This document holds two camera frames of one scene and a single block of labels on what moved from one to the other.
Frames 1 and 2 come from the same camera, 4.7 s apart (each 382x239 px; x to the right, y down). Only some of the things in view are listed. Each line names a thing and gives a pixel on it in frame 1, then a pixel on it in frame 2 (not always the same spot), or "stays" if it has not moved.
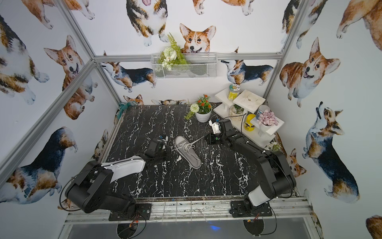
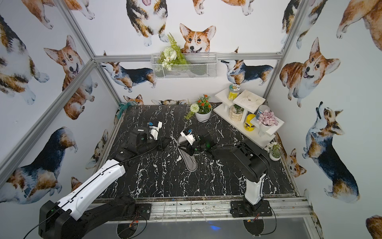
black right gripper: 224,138 -> 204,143
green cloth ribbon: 123,106 stays
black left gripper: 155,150 -> 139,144
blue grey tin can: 261,109 stays
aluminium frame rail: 200,211 stays
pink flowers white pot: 267,120 stays
